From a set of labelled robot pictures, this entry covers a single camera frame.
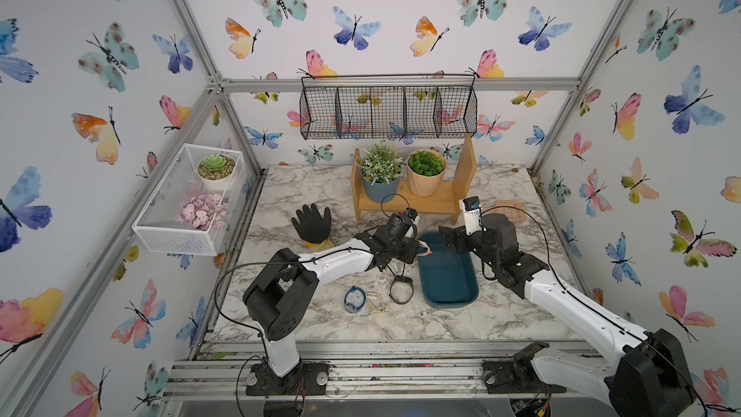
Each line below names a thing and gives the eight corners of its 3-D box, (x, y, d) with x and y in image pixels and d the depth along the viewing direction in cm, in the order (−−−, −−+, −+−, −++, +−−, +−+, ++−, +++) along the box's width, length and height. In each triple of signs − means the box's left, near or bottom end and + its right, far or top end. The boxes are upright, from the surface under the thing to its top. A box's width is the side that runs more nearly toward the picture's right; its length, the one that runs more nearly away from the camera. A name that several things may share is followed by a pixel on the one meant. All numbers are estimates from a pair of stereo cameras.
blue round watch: (344, 313, 87) (343, 309, 84) (346, 290, 91) (345, 286, 89) (365, 313, 87) (365, 309, 84) (366, 290, 91) (365, 286, 89)
